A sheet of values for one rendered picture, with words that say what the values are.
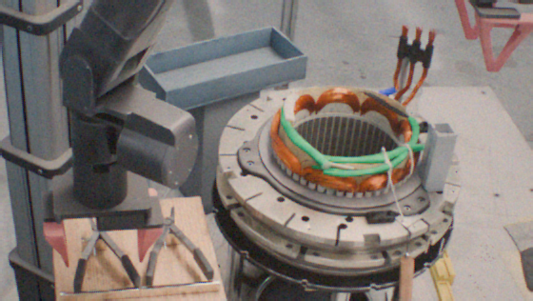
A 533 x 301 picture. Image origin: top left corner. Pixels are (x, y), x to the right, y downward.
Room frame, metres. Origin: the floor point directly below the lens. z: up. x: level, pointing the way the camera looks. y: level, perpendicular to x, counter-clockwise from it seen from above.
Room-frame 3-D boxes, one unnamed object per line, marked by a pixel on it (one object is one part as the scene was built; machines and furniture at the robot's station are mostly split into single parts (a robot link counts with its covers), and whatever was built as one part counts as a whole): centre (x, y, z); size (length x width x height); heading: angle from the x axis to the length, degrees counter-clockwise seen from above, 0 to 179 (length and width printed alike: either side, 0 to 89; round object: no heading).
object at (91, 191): (0.66, 0.16, 1.20); 0.10 x 0.07 x 0.07; 106
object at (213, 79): (1.15, 0.07, 0.92); 0.25 x 0.11 x 0.28; 124
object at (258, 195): (0.88, -0.11, 1.09); 0.32 x 0.32 x 0.01
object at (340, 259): (0.74, -0.11, 1.05); 0.09 x 0.04 x 0.01; 103
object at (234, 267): (0.87, 0.02, 0.91); 0.02 x 0.02 x 0.21
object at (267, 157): (0.88, -0.11, 1.05); 0.22 x 0.22 x 0.12
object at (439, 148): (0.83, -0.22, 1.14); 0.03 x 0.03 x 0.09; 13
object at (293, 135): (0.84, -0.05, 1.15); 0.15 x 0.04 x 0.02; 13
